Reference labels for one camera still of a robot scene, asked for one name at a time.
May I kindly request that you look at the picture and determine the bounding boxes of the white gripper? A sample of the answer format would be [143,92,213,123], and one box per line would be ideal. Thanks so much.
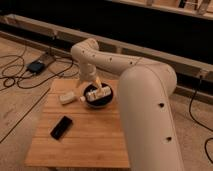
[76,65,102,89]

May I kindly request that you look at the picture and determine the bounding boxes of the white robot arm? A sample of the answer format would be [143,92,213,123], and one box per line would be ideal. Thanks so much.
[71,38,185,171]

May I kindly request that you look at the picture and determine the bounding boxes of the white plastic bottle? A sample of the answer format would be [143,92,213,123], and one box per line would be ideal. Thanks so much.
[80,86,111,102]

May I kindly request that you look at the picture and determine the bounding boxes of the black bowl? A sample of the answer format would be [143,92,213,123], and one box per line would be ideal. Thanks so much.
[83,83,113,108]

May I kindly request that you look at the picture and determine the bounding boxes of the small white box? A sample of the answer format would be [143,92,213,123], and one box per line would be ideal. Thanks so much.
[59,92,76,105]

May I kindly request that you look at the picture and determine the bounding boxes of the black rectangular device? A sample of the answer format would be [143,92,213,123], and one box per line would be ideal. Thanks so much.
[50,116,72,140]

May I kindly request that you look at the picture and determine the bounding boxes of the wooden table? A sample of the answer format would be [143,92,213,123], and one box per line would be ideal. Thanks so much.
[25,79,129,168]

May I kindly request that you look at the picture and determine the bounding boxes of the blue power adapter box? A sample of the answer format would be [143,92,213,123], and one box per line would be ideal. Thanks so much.
[27,61,45,74]

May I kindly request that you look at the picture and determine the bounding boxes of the black floor cables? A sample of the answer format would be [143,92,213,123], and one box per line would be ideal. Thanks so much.
[0,39,81,90]

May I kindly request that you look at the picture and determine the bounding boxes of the long wooden rail frame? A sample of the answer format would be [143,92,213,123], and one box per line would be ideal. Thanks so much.
[0,14,213,104]

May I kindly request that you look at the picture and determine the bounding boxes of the black cable at right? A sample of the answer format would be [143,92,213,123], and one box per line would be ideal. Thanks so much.
[188,77,213,165]

